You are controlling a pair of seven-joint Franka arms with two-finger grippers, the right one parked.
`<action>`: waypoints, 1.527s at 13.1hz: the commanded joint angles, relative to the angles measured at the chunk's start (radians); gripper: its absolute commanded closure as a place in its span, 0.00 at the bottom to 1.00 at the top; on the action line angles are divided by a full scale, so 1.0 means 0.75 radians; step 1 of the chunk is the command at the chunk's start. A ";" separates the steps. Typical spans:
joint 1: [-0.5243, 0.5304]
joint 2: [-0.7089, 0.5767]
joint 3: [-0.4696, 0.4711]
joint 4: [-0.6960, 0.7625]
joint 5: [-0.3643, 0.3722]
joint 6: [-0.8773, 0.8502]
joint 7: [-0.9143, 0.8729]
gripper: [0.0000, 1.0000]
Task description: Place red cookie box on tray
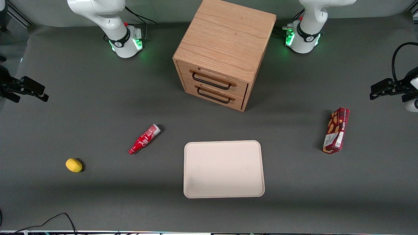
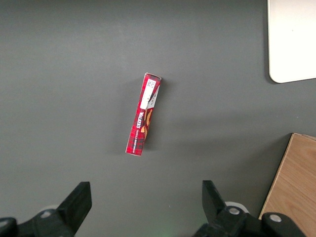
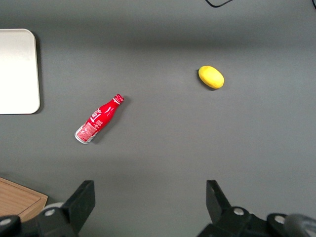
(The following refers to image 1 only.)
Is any black right arm base cable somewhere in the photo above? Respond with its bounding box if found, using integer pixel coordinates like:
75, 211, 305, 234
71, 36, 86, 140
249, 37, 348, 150
125, 6, 158, 25

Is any aluminium frame rail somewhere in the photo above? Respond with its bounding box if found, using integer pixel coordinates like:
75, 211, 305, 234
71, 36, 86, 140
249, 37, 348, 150
7, 0, 34, 27

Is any red cola bottle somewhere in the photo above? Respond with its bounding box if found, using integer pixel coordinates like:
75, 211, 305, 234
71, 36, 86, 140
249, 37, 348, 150
128, 123, 162, 155

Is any black drawer handle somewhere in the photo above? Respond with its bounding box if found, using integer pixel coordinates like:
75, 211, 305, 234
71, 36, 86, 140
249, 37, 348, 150
192, 72, 231, 90
197, 87, 231, 104

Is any wooden drawer front, narrow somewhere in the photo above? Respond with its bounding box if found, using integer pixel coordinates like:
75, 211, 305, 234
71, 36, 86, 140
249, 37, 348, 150
184, 81, 246, 110

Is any wooden drawer cabinet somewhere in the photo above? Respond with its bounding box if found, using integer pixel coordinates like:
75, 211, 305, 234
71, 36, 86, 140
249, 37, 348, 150
172, 0, 277, 112

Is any beige plastic tray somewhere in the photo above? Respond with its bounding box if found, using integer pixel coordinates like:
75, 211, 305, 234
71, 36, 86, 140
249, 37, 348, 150
183, 140, 265, 199

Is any black left arm base cable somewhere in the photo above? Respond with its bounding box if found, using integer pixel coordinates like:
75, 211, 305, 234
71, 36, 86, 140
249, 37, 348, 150
274, 9, 306, 36

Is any yellow lemon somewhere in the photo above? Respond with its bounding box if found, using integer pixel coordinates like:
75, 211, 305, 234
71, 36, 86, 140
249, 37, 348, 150
65, 158, 83, 173

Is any black arm base cable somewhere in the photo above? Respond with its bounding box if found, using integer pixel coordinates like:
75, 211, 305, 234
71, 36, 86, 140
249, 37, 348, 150
125, 6, 158, 25
274, 9, 306, 36

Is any black cable at table edge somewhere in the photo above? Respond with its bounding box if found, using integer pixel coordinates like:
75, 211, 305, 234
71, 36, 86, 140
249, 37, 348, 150
0, 212, 78, 235

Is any red cookie box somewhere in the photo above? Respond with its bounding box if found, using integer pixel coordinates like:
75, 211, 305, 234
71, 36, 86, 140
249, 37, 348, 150
322, 107, 350, 154

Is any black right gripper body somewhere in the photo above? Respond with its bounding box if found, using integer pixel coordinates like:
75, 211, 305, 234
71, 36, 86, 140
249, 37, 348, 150
0, 65, 15, 98

